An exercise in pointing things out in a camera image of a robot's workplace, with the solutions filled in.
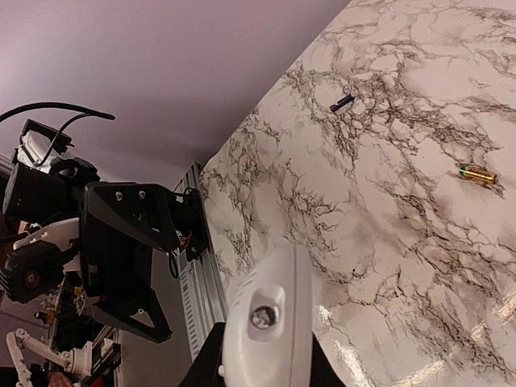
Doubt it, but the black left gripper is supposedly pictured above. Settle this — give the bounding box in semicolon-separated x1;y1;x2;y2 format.
79;181;180;343

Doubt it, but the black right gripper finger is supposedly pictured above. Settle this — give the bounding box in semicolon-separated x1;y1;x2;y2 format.
189;320;347;387

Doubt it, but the white remote control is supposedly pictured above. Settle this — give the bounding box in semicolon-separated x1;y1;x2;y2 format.
218;244;312;387

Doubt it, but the black battery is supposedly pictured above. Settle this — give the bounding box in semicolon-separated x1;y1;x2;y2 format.
330;94;355;113

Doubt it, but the gold AA battery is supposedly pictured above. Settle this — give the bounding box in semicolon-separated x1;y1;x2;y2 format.
459;164;497;185

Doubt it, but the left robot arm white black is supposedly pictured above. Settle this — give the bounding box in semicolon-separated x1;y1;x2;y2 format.
1;158;179;343

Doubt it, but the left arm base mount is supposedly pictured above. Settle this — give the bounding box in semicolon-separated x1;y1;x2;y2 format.
166;188;210;262

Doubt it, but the front aluminium rail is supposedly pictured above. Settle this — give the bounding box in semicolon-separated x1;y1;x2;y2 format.
112;160;231;387

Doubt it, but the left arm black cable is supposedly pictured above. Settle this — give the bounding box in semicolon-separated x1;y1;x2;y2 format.
0;102;116;162

